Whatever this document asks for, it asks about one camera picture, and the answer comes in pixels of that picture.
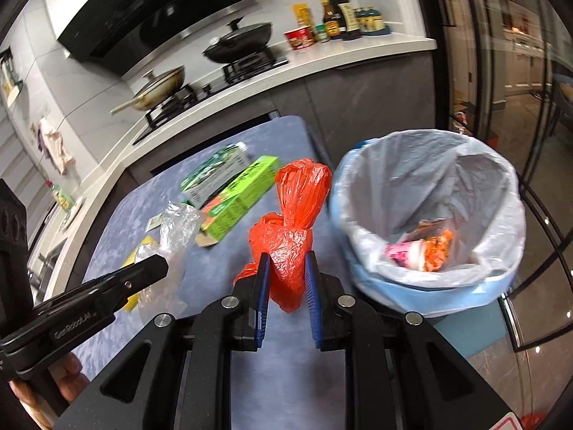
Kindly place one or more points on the glass pan lid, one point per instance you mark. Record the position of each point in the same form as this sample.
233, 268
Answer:
163, 79

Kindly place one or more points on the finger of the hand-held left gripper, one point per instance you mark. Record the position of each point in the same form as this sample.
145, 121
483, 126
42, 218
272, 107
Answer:
112, 289

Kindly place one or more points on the clear plastic bag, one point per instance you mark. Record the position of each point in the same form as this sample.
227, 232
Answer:
179, 228

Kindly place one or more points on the white plate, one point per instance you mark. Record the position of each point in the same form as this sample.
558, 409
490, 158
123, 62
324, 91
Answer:
72, 215

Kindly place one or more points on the orange plastic bag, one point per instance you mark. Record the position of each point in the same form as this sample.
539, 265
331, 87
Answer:
291, 233

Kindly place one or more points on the black range hood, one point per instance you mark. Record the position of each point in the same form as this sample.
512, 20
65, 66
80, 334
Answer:
156, 13

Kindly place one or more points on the white kitchen countertop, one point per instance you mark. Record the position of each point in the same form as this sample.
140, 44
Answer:
380, 51

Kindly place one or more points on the bin with white bag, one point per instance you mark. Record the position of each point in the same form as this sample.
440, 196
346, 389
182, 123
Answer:
403, 179

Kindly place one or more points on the black wok lid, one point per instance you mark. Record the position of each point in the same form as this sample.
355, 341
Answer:
244, 33

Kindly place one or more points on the pink floral paper cup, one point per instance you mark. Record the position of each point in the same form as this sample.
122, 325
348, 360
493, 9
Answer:
405, 253

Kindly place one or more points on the hanging pink cloth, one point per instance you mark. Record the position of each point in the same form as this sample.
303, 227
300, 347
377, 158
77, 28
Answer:
56, 148

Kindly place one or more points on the small green-lidded jar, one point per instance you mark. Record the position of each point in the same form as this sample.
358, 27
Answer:
322, 33

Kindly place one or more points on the steel kitchen sink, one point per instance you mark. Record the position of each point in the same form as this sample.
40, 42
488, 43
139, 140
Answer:
47, 268

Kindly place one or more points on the dark green drink carton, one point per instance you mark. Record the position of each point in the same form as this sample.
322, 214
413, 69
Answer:
210, 174

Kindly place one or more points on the blue trash bin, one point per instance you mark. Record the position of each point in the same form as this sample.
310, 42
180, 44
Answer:
389, 295

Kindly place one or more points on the seasoning container set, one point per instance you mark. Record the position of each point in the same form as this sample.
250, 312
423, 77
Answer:
374, 24

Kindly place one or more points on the dark soy sauce bottle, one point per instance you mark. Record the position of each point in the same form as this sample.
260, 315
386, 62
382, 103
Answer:
349, 22

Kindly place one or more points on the beige frying pan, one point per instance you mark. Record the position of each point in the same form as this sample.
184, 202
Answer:
154, 96

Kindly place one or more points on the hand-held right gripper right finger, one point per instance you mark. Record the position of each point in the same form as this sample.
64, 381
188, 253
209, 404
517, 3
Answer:
312, 295

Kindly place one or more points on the yellow sponge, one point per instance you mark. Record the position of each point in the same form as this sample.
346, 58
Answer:
145, 248

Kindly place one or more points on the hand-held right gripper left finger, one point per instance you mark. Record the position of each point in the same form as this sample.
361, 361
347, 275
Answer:
263, 286

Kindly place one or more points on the wall rack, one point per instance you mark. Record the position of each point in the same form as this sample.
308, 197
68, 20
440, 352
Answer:
10, 76

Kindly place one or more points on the light green cardboard box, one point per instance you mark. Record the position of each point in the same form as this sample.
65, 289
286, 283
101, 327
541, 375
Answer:
241, 192

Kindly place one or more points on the red instant noodle cup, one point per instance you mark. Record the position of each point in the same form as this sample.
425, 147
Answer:
299, 39

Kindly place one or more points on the orange printed packet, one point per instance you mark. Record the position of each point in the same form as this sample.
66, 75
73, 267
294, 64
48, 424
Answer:
436, 248

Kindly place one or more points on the black wok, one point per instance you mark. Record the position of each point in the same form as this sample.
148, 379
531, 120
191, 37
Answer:
237, 51

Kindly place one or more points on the brown yellow-capped sauce bottle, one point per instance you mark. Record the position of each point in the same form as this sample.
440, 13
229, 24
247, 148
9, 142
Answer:
329, 24

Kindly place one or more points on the person's left hand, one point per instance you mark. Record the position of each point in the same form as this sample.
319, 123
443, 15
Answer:
67, 374

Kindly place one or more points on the green dish soap bottle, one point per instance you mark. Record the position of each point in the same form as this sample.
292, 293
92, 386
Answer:
61, 197

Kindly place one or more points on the black gas stove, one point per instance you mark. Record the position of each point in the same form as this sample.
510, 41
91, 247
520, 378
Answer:
210, 89

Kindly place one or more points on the yellow food packet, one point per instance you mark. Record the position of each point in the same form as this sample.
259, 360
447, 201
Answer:
302, 15

